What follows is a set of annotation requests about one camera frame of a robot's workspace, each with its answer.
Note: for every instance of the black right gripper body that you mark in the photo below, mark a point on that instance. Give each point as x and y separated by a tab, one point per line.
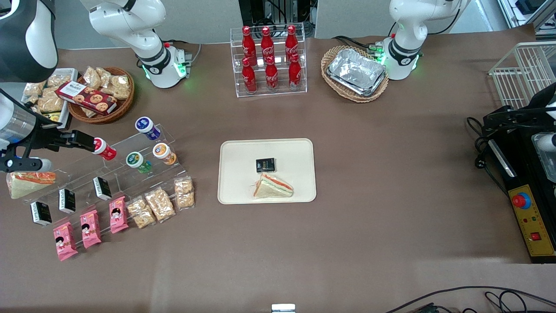
47	140

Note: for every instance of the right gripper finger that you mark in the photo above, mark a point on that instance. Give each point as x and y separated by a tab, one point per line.
80	146
82	136

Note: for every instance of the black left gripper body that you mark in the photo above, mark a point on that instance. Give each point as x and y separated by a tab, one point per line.
519	116

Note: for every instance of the green gum bottle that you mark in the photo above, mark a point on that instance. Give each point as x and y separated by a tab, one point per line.
135	160

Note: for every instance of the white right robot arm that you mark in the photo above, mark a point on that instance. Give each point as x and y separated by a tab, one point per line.
130	21

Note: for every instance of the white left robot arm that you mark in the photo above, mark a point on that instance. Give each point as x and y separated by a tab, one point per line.
408	21

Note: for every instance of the blue gum bottle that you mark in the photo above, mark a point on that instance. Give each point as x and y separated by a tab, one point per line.
145	126

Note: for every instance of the orange gum bottle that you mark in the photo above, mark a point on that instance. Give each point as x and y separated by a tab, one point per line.
163	152

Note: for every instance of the cream plastic tray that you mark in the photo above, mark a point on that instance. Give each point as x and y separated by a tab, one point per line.
295	152

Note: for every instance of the red yogurt cup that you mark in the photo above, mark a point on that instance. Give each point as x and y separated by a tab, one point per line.
105	150

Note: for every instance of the red cookie box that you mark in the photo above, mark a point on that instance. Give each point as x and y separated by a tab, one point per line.
87	98

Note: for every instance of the small black packet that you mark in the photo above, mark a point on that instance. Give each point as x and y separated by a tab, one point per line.
67	200
265	165
41	214
102	188

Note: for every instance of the clear acrylic tiered stand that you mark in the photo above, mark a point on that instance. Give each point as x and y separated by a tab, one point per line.
130	145

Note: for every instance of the wrapped triangle sandwich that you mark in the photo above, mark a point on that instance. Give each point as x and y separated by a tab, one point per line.
28	183
273	188

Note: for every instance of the dark round wicker basket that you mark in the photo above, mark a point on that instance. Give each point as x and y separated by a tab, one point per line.
124	106

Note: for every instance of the black yellow control box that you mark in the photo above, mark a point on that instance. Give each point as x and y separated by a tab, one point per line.
521	174

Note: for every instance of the white rectangular bin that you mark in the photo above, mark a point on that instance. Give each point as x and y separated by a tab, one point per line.
68	73

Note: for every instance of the pink snack pack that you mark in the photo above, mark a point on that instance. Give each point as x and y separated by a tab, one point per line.
65	241
118	215
90	229

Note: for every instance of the clear rice cracker pack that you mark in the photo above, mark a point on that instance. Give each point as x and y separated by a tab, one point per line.
184	194
160	204
140	213

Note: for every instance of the stack of foil trays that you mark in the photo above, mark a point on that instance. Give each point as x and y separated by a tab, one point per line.
356	71

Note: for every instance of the clear acrylic bottle rack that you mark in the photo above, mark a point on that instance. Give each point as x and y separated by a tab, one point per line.
236	65

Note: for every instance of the light oval wicker basket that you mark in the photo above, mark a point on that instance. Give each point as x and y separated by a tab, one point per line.
347	96

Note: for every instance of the red cola bottle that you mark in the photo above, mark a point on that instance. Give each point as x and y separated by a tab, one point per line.
271	76
249	45
249	78
295	74
291	42
267	43

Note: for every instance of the black equipment rack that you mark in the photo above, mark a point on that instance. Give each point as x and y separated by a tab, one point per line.
252	11

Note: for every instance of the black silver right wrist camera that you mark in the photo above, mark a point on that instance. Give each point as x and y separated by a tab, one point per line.
26	165

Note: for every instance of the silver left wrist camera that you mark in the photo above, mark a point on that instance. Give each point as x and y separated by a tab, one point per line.
549	142

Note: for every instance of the aluminium frame shelf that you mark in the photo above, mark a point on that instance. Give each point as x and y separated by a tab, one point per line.
530	8

